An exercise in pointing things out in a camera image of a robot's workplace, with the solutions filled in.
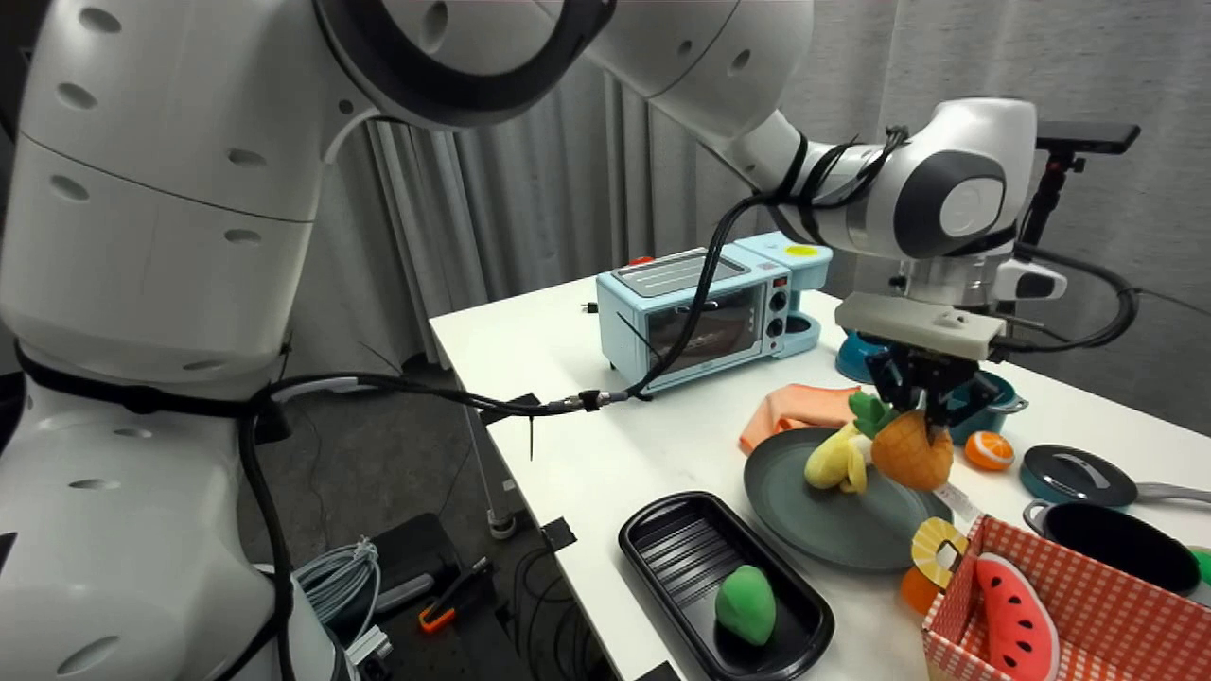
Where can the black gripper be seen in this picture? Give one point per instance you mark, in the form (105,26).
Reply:
(932,365)

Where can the plush toy pineapple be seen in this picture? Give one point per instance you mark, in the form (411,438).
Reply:
(911,452)

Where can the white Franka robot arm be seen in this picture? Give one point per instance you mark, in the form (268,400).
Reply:
(152,202)

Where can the small orange plush fruit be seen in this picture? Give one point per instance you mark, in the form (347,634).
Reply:
(916,591)

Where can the black rectangular plastic tray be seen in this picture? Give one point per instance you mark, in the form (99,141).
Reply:
(681,553)

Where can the red checkered fruit basket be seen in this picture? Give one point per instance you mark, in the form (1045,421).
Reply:
(1109,631)

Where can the yellow plush banana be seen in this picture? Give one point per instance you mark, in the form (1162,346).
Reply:
(837,460)

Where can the salmon orange cloth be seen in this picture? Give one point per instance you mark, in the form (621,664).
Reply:
(797,412)

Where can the round grey plate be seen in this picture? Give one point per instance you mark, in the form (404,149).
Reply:
(837,515)

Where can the plush watermelon slice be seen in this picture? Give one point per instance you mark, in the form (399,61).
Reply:
(1016,620)

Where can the light blue toy oven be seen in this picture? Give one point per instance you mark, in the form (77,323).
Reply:
(707,315)

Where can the black frying pan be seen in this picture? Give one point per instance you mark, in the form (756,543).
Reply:
(1122,548)

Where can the green plush pear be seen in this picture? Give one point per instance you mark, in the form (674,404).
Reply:
(748,607)

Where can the black tape strip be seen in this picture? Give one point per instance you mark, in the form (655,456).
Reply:
(558,535)

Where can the grey wrist camera block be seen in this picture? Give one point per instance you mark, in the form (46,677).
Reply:
(920,323)

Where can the black camera on stand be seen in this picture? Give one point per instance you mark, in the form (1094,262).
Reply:
(1074,146)

